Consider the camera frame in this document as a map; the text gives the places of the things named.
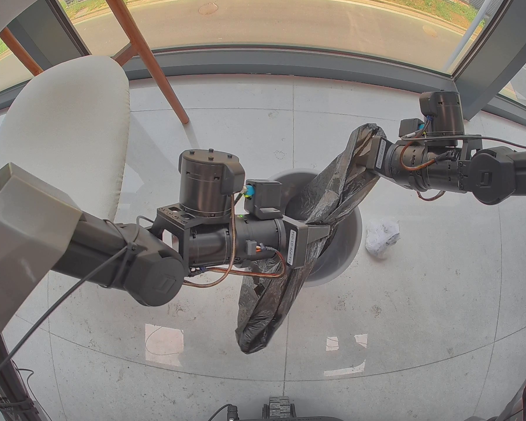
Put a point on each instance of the crumpled white paper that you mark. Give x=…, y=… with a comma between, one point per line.
x=381, y=239

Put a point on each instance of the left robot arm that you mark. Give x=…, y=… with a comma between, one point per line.
x=26, y=217

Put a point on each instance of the white chair with wooden legs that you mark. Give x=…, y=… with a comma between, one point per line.
x=70, y=125

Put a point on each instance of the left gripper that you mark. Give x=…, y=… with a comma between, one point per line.
x=267, y=239

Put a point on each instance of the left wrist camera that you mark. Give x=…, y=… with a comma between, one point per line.
x=265, y=198

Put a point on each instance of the black plastic bag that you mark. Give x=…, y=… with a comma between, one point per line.
x=328, y=191

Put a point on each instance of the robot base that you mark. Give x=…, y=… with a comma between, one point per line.
x=282, y=408

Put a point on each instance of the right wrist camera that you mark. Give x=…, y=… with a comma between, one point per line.
x=410, y=127

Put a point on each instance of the white trash bin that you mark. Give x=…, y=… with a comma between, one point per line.
x=346, y=239

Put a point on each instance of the window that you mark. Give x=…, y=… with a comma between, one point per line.
x=289, y=15

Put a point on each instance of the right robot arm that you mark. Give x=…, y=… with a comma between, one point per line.
x=491, y=178

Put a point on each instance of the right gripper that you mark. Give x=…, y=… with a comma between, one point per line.
x=399, y=162

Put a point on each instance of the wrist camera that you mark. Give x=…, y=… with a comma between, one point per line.
x=410, y=127
x=265, y=198

